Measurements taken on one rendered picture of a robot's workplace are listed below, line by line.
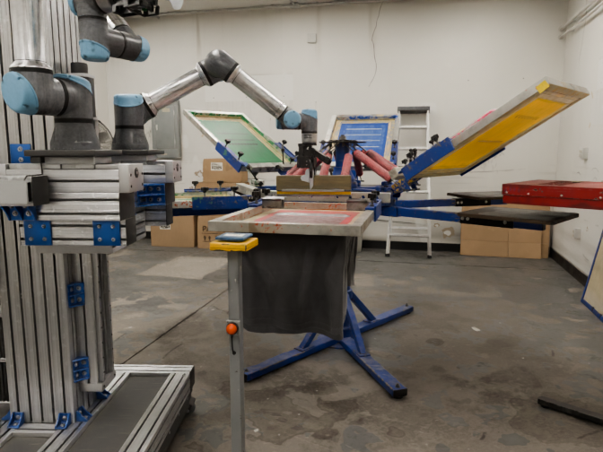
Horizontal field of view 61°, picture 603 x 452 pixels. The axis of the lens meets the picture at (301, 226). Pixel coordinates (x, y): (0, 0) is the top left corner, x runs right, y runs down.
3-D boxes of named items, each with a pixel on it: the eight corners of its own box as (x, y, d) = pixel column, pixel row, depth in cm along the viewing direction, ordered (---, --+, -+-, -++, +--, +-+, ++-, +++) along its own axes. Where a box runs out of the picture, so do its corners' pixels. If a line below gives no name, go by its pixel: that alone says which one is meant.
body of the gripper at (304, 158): (300, 168, 248) (301, 143, 246) (318, 169, 246) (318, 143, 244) (296, 169, 241) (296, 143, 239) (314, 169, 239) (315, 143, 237)
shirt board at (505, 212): (579, 229, 255) (581, 212, 254) (551, 239, 226) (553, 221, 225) (361, 208, 346) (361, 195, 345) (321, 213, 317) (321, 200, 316)
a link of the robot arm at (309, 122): (298, 109, 242) (316, 109, 244) (298, 133, 244) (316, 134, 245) (301, 108, 235) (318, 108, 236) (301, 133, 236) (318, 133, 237)
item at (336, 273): (344, 342, 200) (345, 232, 194) (234, 333, 211) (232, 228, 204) (345, 339, 203) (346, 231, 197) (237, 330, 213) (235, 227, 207)
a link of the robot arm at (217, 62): (214, 39, 211) (308, 114, 221) (214, 44, 222) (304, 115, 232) (197, 61, 212) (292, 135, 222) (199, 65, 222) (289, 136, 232)
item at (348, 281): (345, 338, 202) (346, 231, 196) (336, 337, 203) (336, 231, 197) (359, 304, 247) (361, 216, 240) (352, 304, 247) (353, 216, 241)
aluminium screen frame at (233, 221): (360, 236, 184) (361, 226, 184) (207, 230, 197) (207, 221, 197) (379, 211, 260) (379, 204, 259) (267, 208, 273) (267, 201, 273)
